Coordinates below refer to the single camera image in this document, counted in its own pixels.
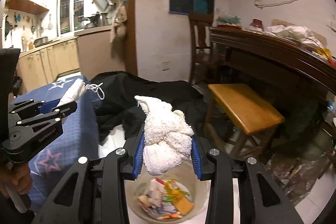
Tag beige kitchen base cabinets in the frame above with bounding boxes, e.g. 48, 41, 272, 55
17, 26, 125, 94

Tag hanging pink towel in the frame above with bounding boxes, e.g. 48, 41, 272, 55
110, 5, 127, 43

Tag white drawstring pouch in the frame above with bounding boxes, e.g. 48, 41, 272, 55
56, 79, 105, 107

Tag blue star-patterned tablecloth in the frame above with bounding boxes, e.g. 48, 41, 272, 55
11, 75, 102, 214

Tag dark wooden chair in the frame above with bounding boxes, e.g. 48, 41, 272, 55
188, 11, 214, 84

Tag white knitted cloth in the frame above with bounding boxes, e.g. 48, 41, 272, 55
134, 96, 194, 176

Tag person's left hand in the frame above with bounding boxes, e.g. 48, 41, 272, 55
0, 162, 33, 198

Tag yellow plastic wrapper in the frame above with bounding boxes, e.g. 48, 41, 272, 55
164, 180, 190, 197

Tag white trash bin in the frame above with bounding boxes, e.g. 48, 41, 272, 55
125, 161, 210, 223

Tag brown yellow sponge block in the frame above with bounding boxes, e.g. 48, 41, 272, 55
174, 197, 194, 215

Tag white plastic bags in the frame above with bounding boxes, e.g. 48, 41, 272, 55
266, 24, 323, 48

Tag kitchen window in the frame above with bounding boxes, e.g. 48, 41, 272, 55
58, 0, 84, 35

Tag light wooden stool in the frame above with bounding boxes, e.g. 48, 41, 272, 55
204, 84, 285, 159

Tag black cloth pile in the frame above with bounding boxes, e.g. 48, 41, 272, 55
89, 70, 208, 143

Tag dark wooden sideboard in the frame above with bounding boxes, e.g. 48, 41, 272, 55
209, 26, 336, 119

